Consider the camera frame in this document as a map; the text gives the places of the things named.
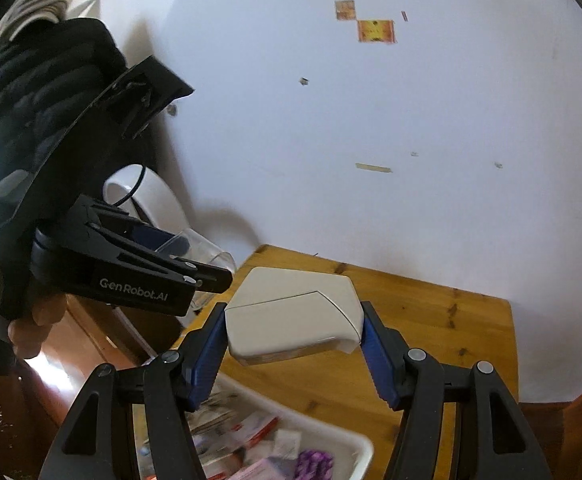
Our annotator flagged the small white box snowflake print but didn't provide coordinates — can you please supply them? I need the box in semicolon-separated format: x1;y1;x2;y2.
271;427;302;461

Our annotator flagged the thin black cable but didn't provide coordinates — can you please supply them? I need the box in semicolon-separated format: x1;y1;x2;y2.
108;164;148;208

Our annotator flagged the person's left hand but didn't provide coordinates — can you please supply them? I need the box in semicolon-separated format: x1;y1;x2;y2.
0;257;69;361

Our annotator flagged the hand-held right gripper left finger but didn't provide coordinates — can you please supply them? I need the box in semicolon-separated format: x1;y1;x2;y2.
38;302;227;480

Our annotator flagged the grey white knit cloth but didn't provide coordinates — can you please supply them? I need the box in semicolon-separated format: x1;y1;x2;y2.
0;0;72;56

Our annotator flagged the wooden door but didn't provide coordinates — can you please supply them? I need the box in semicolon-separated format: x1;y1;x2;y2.
518;360;582;480

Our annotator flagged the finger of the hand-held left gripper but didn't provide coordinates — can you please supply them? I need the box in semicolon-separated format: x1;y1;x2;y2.
74;195;192;257
84;220;234;295

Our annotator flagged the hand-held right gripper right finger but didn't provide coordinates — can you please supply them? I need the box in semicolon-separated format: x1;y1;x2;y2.
358;301;554;480

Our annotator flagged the orange wall sticker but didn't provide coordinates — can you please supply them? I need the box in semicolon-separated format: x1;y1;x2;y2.
357;19;397;45

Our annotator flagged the black padded cloth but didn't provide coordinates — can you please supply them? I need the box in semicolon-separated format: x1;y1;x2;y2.
0;17;124;211

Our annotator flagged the white plastic case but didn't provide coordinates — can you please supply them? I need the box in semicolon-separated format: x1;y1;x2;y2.
223;266;367;367

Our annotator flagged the white plastic bin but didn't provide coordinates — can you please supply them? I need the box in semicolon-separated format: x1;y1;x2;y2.
131;370;376;480

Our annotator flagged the clear plastic cup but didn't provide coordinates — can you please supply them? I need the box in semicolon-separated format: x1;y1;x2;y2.
156;227;237;316

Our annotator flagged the small pink packet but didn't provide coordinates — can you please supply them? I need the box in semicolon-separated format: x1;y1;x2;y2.
231;457;297;480

